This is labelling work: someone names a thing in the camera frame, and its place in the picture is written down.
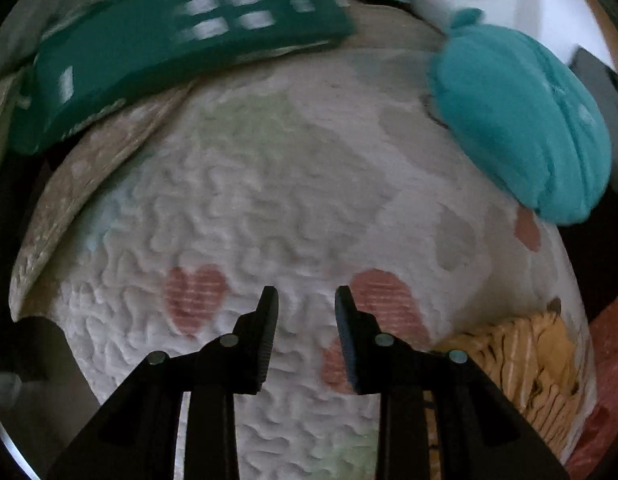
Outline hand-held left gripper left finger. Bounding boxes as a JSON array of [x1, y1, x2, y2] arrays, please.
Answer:
[[46, 286, 280, 480]]

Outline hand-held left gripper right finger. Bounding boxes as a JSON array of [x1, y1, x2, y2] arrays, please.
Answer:
[[335, 285, 570, 480]]

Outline yellow striped small garment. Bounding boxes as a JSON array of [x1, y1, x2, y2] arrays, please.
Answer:
[[423, 311, 590, 468]]

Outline white quilted heart-print blanket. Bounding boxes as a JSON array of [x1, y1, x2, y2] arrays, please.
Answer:
[[9, 45, 597, 480]]

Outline red floral cloth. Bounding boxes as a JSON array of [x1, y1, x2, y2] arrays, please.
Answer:
[[564, 305, 618, 480]]

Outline teal plush cushion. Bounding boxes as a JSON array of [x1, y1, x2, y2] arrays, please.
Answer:
[[428, 8, 612, 224]]

